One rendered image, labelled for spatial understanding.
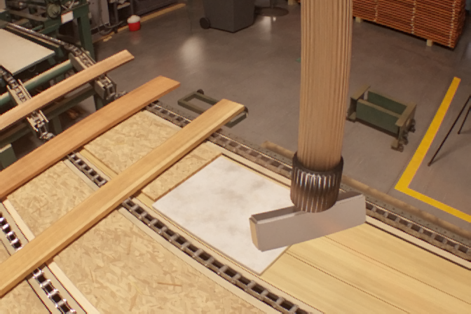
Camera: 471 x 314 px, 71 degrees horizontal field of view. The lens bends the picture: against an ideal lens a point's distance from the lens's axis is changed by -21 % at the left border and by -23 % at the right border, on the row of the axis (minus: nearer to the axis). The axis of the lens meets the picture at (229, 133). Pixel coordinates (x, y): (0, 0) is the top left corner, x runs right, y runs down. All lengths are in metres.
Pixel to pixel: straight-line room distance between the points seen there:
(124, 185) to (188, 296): 0.68
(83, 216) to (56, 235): 0.17
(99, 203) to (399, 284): 1.35
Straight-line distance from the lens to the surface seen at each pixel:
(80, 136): 2.35
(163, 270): 1.58
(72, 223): 1.80
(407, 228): 1.76
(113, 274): 1.61
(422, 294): 1.61
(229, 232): 1.68
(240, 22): 6.02
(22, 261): 1.75
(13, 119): 2.74
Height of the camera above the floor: 2.08
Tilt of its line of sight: 34 degrees down
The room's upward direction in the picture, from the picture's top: 3 degrees counter-clockwise
